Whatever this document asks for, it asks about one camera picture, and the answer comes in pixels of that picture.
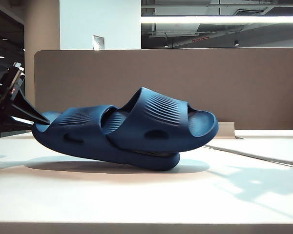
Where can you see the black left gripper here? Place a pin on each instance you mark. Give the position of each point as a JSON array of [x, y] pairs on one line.
[[7, 87]]

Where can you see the blue rubber slipper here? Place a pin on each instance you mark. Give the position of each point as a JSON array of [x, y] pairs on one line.
[[141, 122], [63, 141]]

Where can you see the dark glass partition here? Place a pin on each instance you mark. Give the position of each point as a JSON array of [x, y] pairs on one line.
[[7, 44]]

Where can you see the brown fabric desk partition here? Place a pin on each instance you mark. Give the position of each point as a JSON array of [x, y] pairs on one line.
[[161, 68]]

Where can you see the red ceiling sign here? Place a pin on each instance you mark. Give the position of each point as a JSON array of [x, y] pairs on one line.
[[200, 39]]

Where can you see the white ceiling light strip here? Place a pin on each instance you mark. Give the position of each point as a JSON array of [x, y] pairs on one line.
[[210, 19]]

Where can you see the silver wall plate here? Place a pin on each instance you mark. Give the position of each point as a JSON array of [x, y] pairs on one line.
[[98, 43]]

